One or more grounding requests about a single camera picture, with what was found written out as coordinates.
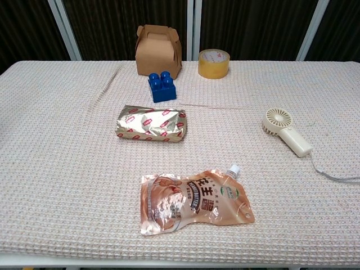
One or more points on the yellow packing tape roll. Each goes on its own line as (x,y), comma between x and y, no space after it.
(213,67)

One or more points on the blue plastic building block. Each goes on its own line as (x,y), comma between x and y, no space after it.
(163,88)

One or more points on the beige waffle-weave tablecloth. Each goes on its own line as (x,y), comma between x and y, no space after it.
(70,154)

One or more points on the peanut butter spout pouch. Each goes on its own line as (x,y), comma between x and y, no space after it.
(191,201)

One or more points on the white metal frame post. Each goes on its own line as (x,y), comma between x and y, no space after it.
(312,28)
(64,28)
(194,28)

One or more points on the white handheld fan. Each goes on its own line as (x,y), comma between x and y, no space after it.
(292,135)

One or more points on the brown kraft paper gable box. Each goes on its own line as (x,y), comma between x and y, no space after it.
(157,52)

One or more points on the gold foil snack package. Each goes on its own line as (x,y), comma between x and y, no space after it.
(152,123)

